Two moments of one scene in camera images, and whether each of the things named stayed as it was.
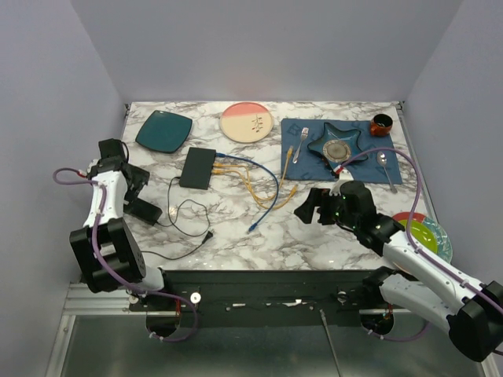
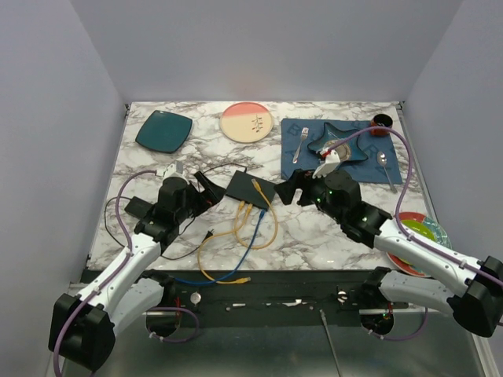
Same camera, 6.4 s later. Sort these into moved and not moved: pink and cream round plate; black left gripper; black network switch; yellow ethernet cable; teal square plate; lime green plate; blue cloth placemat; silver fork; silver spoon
Moved: yellow ethernet cable; black network switch; black left gripper
Not moved: lime green plate; silver spoon; pink and cream round plate; blue cloth placemat; teal square plate; silver fork
